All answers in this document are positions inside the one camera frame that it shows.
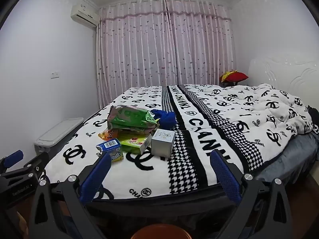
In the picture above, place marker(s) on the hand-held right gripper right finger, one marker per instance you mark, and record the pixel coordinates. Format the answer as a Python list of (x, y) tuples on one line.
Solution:
[(224, 176)]

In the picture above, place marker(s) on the orange plastic bin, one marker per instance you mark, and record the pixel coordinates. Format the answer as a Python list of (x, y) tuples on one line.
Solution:
[(160, 232)]

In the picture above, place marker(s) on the blue cloth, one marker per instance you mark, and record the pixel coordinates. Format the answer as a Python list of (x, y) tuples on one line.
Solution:
[(165, 118)]

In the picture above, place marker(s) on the grey bed sheet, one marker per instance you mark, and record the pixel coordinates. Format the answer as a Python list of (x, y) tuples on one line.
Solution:
[(294, 154)]

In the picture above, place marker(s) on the white air conditioner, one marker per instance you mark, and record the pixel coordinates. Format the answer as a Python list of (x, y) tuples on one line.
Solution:
[(83, 15)]

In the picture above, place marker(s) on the green box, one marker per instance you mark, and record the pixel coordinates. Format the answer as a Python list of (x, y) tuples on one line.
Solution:
[(133, 143)]

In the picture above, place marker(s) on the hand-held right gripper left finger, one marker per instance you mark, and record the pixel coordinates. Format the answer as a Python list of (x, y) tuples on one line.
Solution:
[(96, 178)]

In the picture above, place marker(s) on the red and yellow cushion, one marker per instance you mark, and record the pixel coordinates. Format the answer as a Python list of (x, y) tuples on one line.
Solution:
[(234, 76)]

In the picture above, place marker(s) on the pink dotted curtain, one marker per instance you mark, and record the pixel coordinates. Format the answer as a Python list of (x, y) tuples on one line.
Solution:
[(201, 49), (132, 54)]

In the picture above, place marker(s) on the dark cloth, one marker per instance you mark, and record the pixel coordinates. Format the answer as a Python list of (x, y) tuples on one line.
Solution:
[(313, 115)]

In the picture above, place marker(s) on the white wall socket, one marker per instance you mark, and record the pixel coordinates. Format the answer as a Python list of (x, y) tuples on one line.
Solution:
[(54, 75)]

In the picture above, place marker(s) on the black and white printed blanket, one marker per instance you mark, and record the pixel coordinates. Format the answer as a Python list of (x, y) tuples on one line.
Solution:
[(224, 109)]

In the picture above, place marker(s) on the grey square box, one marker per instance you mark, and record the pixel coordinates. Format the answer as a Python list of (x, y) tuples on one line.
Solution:
[(162, 143)]

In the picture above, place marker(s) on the orange snack packet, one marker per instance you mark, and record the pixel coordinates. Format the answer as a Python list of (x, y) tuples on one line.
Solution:
[(108, 134)]

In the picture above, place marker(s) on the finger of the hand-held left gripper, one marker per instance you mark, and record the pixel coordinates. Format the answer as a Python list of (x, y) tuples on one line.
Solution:
[(13, 158), (37, 163)]

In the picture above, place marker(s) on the white bed headboard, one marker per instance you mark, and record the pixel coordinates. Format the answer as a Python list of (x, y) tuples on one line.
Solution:
[(281, 72)]

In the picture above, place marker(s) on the white plastic storage box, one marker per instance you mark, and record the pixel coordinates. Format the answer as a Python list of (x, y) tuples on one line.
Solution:
[(57, 134)]

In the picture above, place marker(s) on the green snack bag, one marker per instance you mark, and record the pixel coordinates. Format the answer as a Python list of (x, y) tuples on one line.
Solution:
[(129, 118)]

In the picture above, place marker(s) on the blue and yellow box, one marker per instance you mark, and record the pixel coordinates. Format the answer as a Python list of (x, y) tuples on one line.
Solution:
[(109, 147)]

